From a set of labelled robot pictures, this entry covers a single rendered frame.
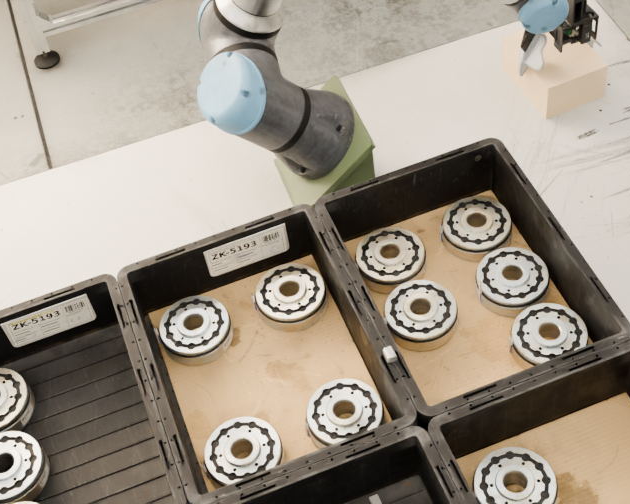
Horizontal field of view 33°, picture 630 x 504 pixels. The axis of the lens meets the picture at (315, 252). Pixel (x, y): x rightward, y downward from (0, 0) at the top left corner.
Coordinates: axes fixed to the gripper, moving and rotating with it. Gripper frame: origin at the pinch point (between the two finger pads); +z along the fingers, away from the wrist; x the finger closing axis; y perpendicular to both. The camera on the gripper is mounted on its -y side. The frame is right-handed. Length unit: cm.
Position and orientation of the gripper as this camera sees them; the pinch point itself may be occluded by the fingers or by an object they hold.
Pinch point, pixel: (553, 60)
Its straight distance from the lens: 201.5
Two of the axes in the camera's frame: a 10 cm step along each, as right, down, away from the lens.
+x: 9.2, -3.6, 1.6
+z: 1.1, 6.2, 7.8
